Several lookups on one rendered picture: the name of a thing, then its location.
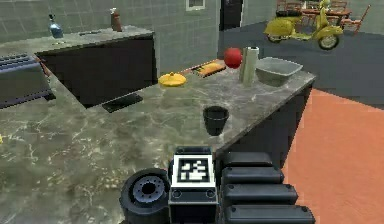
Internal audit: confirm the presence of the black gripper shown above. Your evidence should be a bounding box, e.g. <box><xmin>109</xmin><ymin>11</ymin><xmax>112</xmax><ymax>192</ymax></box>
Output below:
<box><xmin>119</xmin><ymin>167</ymin><xmax>172</xmax><ymax>224</ymax></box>

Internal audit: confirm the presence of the brown wooden chair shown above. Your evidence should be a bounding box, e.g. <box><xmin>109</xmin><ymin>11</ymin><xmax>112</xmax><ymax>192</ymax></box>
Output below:
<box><xmin>275</xmin><ymin>0</ymin><xmax>305</xmax><ymax>18</ymax></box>
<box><xmin>340</xmin><ymin>4</ymin><xmax>372</xmax><ymax>35</ymax></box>

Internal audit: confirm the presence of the marble kitchen counter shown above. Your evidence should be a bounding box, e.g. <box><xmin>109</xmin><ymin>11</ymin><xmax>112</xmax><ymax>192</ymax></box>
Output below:
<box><xmin>0</xmin><ymin>25</ymin><xmax>317</xmax><ymax>224</ymax></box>

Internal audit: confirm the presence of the black flat remote control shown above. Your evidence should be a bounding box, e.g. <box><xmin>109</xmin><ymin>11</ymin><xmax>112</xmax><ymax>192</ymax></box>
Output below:
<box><xmin>101</xmin><ymin>93</ymin><xmax>144</xmax><ymax>114</ymax></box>

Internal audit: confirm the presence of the black cup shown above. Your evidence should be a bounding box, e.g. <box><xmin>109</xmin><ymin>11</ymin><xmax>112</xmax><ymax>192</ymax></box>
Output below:
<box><xmin>202</xmin><ymin>105</ymin><xmax>230</xmax><ymax>137</ymax></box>

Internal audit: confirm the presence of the yellow round lid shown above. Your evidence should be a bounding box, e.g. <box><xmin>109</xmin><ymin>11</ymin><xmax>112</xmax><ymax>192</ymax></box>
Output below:
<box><xmin>157</xmin><ymin>71</ymin><xmax>188</xmax><ymax>88</ymax></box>

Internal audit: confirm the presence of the orange bread on board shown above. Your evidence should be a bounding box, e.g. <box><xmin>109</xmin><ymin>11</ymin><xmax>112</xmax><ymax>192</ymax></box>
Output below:
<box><xmin>191</xmin><ymin>59</ymin><xmax>228</xmax><ymax>78</ymax></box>

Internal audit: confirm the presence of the red ball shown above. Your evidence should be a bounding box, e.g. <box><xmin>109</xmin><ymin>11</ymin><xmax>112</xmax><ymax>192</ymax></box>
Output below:
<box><xmin>223</xmin><ymin>47</ymin><xmax>243</xmax><ymax>70</ymax></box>

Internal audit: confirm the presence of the pale green paper towel roll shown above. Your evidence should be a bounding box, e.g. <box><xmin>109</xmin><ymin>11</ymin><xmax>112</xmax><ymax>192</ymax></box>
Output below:
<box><xmin>238</xmin><ymin>46</ymin><xmax>260</xmax><ymax>85</ymax></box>

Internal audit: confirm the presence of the brown bottle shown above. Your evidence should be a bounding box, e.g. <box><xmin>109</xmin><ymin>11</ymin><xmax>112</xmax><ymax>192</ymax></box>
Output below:
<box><xmin>109</xmin><ymin>7</ymin><xmax>123</xmax><ymax>33</ymax></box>

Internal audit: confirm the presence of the grey bowl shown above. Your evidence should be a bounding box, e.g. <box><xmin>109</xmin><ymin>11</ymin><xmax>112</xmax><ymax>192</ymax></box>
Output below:
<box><xmin>255</xmin><ymin>56</ymin><xmax>304</xmax><ymax>87</ymax></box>

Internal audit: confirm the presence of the blue glass bottle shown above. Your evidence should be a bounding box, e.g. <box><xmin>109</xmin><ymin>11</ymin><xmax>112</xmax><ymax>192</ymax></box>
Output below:
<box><xmin>48</xmin><ymin>13</ymin><xmax>64</xmax><ymax>39</ymax></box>

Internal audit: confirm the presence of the white framed window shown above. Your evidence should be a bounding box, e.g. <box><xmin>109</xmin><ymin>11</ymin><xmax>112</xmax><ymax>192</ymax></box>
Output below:
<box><xmin>185</xmin><ymin>0</ymin><xmax>206</xmax><ymax>12</ymax></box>

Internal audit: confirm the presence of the dark room door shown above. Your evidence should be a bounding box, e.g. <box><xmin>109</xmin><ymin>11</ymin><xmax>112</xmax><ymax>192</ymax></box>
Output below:
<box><xmin>219</xmin><ymin>0</ymin><xmax>245</xmax><ymax>32</ymax></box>

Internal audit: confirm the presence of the yellow scooter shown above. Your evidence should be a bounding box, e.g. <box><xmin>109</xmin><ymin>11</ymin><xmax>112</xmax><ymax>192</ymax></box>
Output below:
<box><xmin>263</xmin><ymin>0</ymin><xmax>344</xmax><ymax>51</ymax></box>

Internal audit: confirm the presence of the brown wooden table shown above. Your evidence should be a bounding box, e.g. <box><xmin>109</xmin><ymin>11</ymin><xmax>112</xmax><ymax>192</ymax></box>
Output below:
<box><xmin>301</xmin><ymin>7</ymin><xmax>353</xmax><ymax>21</ymax></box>

